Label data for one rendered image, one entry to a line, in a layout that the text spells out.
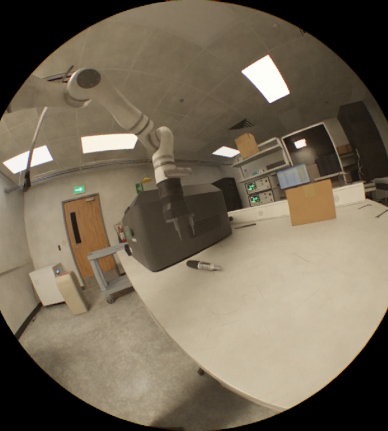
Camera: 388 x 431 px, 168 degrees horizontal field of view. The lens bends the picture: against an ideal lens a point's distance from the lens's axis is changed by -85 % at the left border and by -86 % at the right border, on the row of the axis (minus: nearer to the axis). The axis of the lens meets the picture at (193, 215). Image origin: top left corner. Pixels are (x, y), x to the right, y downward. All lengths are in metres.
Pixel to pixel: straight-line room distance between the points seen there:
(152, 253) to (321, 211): 0.68
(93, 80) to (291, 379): 0.54
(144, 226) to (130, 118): 0.34
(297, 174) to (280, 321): 1.99
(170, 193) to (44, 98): 0.45
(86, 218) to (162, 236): 3.13
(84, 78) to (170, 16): 1.45
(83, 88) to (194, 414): 1.39
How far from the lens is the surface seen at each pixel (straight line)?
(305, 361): 0.18
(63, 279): 2.43
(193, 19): 1.80
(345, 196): 0.88
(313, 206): 0.63
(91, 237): 3.46
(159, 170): 0.40
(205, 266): 0.37
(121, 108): 0.39
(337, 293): 0.26
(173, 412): 1.15
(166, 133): 0.46
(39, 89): 0.42
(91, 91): 0.36
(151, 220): 0.46
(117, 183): 3.68
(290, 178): 2.11
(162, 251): 0.47
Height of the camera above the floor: 1.07
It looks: 1 degrees down
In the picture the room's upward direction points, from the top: 15 degrees counter-clockwise
